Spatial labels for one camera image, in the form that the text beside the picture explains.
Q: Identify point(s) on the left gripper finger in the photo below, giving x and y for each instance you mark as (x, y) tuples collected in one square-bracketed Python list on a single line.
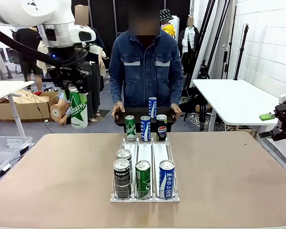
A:
[(66, 94), (84, 89)]

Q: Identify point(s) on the black camera tripod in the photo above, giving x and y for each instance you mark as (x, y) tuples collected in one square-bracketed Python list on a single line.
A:
[(203, 71)]

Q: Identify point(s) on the green Chilsung cider can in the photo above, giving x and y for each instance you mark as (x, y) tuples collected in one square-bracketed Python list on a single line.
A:
[(78, 109), (130, 128), (143, 181)]

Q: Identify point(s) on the person's right hand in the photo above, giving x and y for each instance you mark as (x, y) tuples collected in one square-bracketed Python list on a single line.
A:
[(119, 107)]

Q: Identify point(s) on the white table with white leg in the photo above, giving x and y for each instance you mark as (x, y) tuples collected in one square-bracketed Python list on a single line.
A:
[(4, 87)]

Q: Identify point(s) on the black mannequin base plate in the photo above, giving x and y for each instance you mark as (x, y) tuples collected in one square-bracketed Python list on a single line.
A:
[(102, 114)]

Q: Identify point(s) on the black serving tray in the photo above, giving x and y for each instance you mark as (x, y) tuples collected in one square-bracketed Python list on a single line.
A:
[(135, 112)]

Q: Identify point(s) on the white can dispenser rack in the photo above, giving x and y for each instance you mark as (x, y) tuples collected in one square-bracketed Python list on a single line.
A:
[(145, 148)]

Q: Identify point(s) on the brown cardboard box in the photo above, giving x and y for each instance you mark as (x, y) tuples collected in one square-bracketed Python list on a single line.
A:
[(26, 111)]

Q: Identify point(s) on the mannequin with yellow hoodie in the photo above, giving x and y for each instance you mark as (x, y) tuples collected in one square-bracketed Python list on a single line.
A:
[(170, 28)]

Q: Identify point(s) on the person's left hand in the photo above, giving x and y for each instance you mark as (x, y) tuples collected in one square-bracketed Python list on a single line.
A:
[(176, 109)]

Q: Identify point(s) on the black Pepsi can yellow rim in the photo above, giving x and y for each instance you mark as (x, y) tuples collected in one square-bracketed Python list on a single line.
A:
[(161, 130)]

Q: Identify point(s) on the patterned bucket hat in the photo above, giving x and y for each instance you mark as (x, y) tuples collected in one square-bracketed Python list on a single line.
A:
[(166, 15)]

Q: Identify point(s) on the person in black T-shirt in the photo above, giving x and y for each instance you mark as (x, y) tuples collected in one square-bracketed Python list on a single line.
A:
[(26, 40)]

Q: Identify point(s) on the black light stand poles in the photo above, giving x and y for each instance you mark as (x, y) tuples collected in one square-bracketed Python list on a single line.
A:
[(213, 35)]

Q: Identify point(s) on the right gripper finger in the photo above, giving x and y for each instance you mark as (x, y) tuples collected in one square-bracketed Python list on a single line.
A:
[(267, 117), (268, 134)]

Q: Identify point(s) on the large white table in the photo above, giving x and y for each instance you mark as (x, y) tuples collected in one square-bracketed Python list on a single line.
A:
[(240, 102)]

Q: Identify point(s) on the mannequin with white jacket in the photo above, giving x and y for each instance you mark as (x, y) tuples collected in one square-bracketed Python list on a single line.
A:
[(189, 38)]

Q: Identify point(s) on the person in denim jacket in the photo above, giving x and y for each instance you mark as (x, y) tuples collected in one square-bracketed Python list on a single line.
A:
[(145, 71)]

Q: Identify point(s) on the black backdrop panel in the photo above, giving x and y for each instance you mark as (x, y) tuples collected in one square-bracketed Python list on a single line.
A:
[(105, 14)]

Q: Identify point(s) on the mannequin torso in blue cloth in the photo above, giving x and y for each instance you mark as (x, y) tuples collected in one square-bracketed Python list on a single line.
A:
[(56, 112)]

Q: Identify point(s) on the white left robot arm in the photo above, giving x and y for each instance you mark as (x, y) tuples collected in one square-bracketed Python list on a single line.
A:
[(19, 12)]

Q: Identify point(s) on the blue Pocari Sweat can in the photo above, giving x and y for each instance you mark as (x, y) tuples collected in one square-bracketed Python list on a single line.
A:
[(152, 108), (166, 181), (145, 130)]

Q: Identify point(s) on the person's left forearm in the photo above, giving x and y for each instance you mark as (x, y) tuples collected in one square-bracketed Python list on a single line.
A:
[(176, 88)]

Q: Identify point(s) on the black pole stand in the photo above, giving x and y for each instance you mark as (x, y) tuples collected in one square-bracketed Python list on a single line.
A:
[(242, 47)]

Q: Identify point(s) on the person's right forearm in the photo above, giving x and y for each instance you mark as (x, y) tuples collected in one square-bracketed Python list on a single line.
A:
[(116, 88)]

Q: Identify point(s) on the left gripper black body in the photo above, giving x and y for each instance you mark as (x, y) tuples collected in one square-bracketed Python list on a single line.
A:
[(69, 77)]

